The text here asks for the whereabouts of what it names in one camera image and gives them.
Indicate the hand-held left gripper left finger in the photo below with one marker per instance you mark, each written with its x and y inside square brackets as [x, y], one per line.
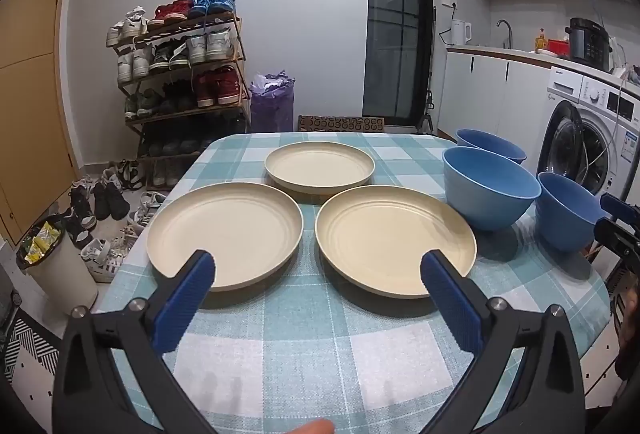
[185, 299]

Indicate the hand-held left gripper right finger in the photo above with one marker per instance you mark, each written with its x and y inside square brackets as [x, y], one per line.
[452, 304]

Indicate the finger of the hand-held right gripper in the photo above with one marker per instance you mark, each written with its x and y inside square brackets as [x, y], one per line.
[620, 241]
[622, 211]

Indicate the large cream plate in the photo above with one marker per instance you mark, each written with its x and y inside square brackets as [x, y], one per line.
[390, 234]
[225, 229]

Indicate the large blue bowl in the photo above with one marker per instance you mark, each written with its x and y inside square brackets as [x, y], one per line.
[490, 204]

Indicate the small cream plate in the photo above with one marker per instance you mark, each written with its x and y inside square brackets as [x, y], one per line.
[320, 166]

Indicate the person's left hand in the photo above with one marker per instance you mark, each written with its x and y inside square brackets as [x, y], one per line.
[312, 427]

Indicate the white washing machine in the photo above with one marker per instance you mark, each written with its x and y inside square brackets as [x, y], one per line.
[600, 104]

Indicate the teal checked tablecloth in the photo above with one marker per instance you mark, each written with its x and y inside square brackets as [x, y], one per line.
[300, 329]

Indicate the scattered pile of sneakers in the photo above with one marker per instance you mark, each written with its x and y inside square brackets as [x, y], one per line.
[110, 201]

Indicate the beige trash bin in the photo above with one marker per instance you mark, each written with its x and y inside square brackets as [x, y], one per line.
[60, 284]

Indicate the dark plastic bag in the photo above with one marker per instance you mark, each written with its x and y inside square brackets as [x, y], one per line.
[630, 74]

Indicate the yellow snack wrappers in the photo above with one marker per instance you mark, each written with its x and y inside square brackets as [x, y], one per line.
[37, 246]

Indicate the black pressure cooker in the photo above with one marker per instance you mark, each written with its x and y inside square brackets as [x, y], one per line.
[587, 44]

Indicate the red container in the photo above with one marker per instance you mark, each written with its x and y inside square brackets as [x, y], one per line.
[559, 47]

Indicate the yellow bottle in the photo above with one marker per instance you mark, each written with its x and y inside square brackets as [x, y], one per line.
[540, 44]

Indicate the white lower kitchen cabinet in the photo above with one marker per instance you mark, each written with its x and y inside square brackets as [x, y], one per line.
[475, 89]

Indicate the chrome kitchen faucet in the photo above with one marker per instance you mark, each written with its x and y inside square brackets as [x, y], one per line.
[509, 34]

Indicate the purple plastic bag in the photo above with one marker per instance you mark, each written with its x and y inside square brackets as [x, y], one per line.
[272, 106]

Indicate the brown circle-patterned doormat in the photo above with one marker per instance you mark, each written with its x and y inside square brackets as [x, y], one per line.
[340, 124]

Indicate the shoe rack with shoes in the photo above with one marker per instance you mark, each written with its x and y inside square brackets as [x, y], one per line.
[215, 86]

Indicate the white electric kettle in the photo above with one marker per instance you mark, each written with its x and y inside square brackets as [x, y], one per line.
[460, 34]

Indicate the yellow wooden door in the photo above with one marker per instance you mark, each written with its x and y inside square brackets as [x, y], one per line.
[30, 89]

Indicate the black framed glass door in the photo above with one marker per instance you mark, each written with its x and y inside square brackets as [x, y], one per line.
[395, 24]

